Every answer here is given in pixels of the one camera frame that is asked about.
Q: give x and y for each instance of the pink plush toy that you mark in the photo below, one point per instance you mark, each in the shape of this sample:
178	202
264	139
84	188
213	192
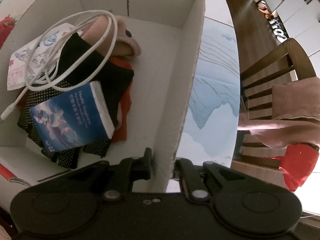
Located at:
6	30

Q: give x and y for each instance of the red cardboard box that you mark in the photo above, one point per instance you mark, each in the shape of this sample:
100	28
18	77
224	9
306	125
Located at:
160	55

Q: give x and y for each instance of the white printed packet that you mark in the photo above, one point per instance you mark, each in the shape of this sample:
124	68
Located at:
17	62

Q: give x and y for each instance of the wooden dining chair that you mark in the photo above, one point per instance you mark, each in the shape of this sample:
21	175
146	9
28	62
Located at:
295	52

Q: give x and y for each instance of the pink towel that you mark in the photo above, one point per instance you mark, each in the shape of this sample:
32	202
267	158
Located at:
295	100

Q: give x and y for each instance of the red cloth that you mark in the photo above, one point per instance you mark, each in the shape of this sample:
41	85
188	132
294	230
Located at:
125	105

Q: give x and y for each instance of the blue booklet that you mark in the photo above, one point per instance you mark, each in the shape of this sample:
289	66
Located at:
65	120

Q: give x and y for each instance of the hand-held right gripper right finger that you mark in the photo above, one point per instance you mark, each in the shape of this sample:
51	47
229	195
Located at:
186	175

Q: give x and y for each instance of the white cabinet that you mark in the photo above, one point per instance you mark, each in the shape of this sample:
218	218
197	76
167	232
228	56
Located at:
300	17

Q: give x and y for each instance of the red garment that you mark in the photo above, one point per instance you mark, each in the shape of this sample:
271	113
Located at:
300	162

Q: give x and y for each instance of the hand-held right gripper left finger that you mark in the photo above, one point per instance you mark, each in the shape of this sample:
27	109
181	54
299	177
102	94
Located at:
148	165

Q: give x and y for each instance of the black dotted glove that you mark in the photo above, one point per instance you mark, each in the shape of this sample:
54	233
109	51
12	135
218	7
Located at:
117	80

